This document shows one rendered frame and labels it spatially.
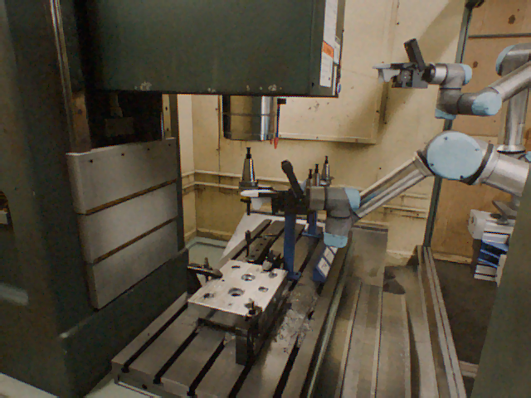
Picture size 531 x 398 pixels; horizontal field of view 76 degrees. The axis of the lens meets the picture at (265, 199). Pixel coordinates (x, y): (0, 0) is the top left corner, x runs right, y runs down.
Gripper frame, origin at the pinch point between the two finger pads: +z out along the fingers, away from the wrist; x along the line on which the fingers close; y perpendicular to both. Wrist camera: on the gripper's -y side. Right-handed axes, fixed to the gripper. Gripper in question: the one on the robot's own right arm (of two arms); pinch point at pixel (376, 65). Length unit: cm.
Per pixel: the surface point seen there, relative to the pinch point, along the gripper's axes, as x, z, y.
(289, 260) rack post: 0, 28, 72
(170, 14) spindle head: -17, 66, -8
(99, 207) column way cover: -10, 91, 45
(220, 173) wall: 102, 50, 60
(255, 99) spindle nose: -23, 45, 12
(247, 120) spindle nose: -23, 47, 18
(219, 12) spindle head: -24, 54, -8
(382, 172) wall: 53, -37, 50
